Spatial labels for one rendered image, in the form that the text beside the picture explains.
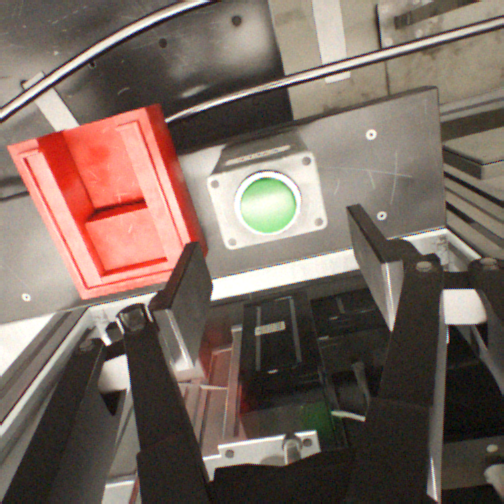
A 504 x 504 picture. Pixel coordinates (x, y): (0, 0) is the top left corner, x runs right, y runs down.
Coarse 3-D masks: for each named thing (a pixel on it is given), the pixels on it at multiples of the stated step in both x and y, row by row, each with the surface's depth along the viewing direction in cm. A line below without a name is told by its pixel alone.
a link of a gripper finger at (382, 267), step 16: (352, 208) 20; (352, 224) 19; (368, 224) 17; (352, 240) 21; (368, 240) 16; (384, 240) 16; (368, 256) 17; (384, 256) 14; (368, 272) 18; (384, 272) 14; (400, 272) 14; (384, 288) 14; (400, 288) 14; (384, 304) 15
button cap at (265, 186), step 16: (256, 192) 27; (272, 192) 27; (288, 192) 27; (240, 208) 28; (256, 208) 28; (272, 208) 28; (288, 208) 28; (256, 224) 28; (272, 224) 28; (288, 224) 28
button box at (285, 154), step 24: (240, 144) 38; (264, 144) 35; (288, 144) 32; (216, 168) 30; (240, 168) 28; (264, 168) 28; (288, 168) 28; (312, 168) 28; (216, 192) 28; (240, 192) 28; (312, 192) 28; (216, 216) 29; (240, 216) 29; (312, 216) 29; (240, 240) 30; (264, 240) 30
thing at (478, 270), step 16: (480, 272) 13; (496, 272) 12; (480, 288) 12; (496, 288) 12; (496, 304) 11; (496, 320) 11; (480, 336) 13; (496, 336) 11; (496, 352) 11; (496, 368) 11
